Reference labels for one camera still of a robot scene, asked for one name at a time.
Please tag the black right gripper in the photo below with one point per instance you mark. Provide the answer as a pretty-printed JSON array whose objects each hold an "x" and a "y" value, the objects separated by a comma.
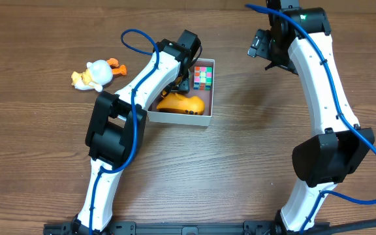
[{"x": 279, "y": 64}]

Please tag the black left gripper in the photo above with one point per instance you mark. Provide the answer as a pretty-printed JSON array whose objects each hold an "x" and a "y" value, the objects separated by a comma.
[{"x": 184, "y": 84}]

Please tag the multicoloured puzzle cube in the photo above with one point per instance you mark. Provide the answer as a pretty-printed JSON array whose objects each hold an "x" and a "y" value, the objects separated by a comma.
[{"x": 203, "y": 78}]

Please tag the orange plush dog toy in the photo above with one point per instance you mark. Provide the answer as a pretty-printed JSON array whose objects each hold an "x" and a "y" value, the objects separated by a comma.
[{"x": 180, "y": 104}]

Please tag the white cardboard box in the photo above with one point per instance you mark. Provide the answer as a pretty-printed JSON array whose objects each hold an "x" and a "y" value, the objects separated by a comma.
[{"x": 207, "y": 96}]

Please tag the white plush duck toy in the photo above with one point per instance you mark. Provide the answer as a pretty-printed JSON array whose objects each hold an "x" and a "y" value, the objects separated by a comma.
[{"x": 97, "y": 74}]

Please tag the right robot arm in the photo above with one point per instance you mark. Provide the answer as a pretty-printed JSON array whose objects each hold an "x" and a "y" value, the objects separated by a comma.
[{"x": 299, "y": 40}]

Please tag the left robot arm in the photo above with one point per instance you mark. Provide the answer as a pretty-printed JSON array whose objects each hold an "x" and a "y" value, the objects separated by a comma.
[{"x": 117, "y": 124}]

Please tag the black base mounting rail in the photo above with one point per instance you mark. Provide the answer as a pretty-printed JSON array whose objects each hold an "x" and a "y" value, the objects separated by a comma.
[{"x": 132, "y": 228}]

